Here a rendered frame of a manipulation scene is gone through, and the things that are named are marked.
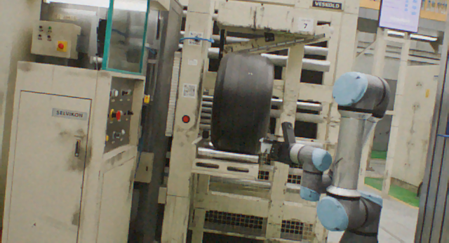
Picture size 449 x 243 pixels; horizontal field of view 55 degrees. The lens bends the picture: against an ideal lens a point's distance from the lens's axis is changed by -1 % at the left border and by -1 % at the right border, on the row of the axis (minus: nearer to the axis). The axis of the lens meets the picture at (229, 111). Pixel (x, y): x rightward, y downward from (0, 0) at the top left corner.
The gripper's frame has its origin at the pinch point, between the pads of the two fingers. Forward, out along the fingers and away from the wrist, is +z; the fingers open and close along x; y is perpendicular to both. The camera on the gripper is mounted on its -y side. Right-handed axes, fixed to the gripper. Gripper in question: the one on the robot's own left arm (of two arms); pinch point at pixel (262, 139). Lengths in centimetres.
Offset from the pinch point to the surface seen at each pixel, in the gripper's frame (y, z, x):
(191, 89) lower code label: -17, 70, 4
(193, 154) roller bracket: 17, 57, 6
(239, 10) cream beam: -72, 77, 29
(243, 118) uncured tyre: -7.5, 35.0, 15.7
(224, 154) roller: 13, 49, 21
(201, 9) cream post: -61, 70, -2
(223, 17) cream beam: -66, 83, 22
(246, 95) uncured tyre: -19.0, 34.6, 14.3
